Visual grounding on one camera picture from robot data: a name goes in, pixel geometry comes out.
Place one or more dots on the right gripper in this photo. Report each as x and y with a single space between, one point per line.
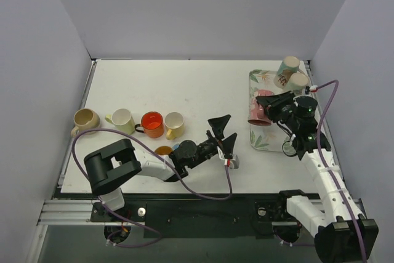
277 109

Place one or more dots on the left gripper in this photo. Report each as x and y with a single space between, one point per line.
216 143

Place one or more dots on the pink patterned mug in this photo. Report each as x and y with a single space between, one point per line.
256 112

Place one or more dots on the tall seahorse mug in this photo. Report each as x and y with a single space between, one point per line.
297 83

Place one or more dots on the tall teal floral mug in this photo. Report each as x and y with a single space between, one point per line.
288 67

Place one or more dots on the yellow mug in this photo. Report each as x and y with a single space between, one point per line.
175 125

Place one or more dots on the blue glazed mug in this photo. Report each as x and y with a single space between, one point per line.
166 150

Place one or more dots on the orange mug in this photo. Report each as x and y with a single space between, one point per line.
151 124

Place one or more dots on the light green mug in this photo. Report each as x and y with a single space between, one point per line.
123 120

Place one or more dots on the beige round mug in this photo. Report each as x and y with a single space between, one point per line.
84 119

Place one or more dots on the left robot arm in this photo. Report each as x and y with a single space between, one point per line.
110 167

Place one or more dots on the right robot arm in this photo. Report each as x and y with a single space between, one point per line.
340 230

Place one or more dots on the floral serving tray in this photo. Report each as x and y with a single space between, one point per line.
267 138

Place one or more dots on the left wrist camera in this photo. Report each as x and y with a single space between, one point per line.
230 162

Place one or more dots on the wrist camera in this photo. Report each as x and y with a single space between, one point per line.
230 162
310 89

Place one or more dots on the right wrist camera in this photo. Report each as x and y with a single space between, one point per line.
310 89

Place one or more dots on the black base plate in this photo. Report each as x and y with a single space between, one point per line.
283 226

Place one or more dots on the aluminium rail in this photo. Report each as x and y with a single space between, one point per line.
61 213

